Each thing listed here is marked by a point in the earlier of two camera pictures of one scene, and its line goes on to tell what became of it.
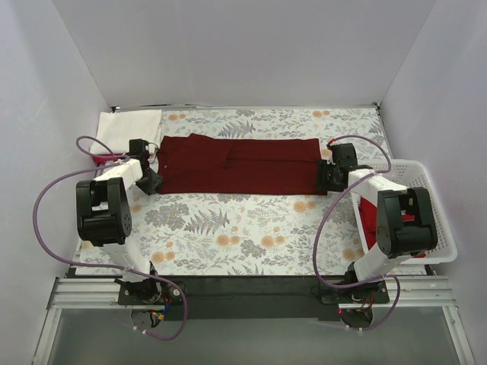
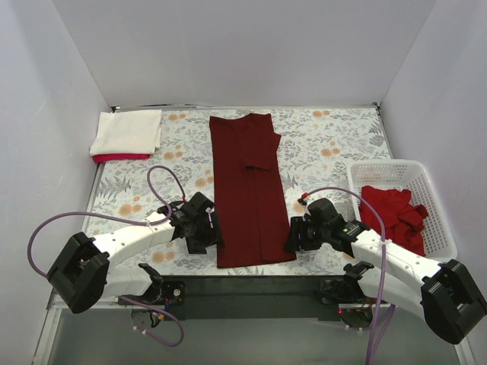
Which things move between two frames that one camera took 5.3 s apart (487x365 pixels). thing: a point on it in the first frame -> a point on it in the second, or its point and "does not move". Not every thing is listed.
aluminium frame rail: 100,293 does not move
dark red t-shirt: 202,165 -> 250,207
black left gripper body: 153,182 -> 208,231
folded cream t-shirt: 116,129 does not move
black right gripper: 328,176 -> 299,234
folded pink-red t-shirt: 99,160 does not move
